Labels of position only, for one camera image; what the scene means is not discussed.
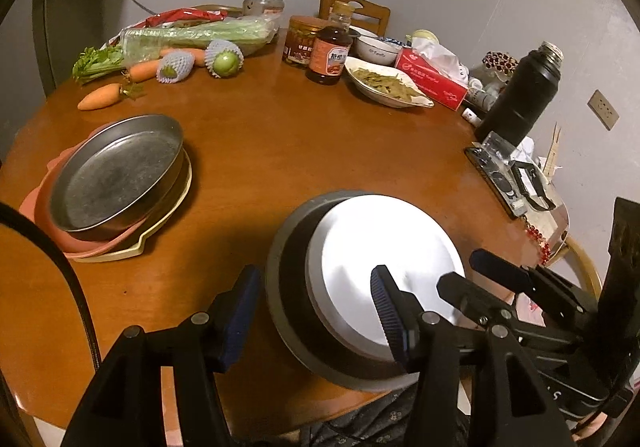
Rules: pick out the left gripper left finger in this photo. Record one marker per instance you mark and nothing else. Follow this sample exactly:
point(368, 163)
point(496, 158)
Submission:
point(209, 342)

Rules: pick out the carrot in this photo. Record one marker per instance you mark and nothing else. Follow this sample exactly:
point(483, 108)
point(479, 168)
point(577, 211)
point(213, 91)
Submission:
point(109, 95)
point(141, 72)
point(197, 53)

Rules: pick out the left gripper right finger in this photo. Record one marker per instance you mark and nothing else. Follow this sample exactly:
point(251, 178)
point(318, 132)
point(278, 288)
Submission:
point(422, 342)

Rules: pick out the yellow tape roll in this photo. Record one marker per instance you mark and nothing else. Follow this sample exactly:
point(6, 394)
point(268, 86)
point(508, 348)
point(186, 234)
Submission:
point(422, 34)

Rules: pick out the netted green fruit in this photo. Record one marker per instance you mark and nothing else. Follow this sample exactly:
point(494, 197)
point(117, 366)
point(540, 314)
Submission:
point(175, 67)
point(223, 59)

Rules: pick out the wall power outlet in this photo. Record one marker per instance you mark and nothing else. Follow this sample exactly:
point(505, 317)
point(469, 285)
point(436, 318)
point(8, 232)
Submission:
point(603, 110)

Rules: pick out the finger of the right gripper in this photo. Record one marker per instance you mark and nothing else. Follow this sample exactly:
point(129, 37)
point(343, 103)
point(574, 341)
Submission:
point(565, 303)
point(486, 310)

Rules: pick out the stainless steel bowl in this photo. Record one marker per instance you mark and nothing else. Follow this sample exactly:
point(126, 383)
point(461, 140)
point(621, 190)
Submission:
point(295, 319)

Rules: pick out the dark soy sauce bottle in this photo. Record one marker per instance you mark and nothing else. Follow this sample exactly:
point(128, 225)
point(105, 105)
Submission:
point(331, 46)

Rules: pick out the bagged celery bunch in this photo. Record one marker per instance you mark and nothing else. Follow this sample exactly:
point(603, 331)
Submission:
point(136, 45)

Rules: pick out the carrot in front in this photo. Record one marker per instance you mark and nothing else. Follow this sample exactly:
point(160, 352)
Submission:
point(109, 95)

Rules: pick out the red tissue box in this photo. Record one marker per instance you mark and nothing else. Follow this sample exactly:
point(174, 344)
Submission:
point(437, 72)

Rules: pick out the curved wooden chair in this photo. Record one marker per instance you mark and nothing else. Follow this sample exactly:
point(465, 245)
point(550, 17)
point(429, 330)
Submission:
point(583, 266)

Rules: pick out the rear carrot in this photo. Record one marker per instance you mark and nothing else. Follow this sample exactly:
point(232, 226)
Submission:
point(197, 53)

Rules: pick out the right netted green fruit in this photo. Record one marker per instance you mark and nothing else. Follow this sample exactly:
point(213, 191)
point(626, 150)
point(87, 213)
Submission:
point(223, 59)

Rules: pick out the yellow shell shaped plate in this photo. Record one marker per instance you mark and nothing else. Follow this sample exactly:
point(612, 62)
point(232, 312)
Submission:
point(135, 244)

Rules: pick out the middle carrot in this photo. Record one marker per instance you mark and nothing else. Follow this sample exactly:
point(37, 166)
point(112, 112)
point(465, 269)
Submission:
point(141, 72)

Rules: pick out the white plate of vegetables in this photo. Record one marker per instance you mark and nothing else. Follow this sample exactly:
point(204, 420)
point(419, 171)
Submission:
point(384, 85)

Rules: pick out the clear jar black lid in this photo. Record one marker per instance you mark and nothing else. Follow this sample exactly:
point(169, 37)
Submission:
point(272, 9)

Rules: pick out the white ceramic bowl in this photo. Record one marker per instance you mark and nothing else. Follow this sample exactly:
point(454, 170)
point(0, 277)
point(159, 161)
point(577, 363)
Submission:
point(374, 50)

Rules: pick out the small white bottle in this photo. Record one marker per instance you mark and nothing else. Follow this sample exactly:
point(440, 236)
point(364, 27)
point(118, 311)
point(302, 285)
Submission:
point(470, 116)

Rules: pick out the round metal pan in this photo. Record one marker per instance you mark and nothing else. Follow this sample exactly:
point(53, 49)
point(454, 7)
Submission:
point(117, 177)

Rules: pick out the red sauce jar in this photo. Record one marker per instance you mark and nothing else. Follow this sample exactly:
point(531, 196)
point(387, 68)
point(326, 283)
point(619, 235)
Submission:
point(299, 39)

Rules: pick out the pink crab shaped plate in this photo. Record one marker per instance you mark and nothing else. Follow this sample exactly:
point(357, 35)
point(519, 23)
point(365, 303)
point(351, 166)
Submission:
point(36, 207)

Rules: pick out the red white patterned ornament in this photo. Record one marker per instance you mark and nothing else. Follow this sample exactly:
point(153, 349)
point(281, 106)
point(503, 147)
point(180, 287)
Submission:
point(500, 63)

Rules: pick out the red snack bag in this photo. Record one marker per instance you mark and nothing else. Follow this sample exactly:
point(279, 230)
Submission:
point(188, 16)

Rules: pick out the left netted green fruit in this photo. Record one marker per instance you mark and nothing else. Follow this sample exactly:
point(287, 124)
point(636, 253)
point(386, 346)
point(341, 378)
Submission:
point(175, 67)

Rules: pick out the grey refrigerator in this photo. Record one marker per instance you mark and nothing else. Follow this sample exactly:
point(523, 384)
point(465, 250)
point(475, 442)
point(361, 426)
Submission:
point(40, 42)

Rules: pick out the black thermos flask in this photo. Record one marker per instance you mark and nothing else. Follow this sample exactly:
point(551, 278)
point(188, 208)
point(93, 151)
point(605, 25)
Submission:
point(530, 90)

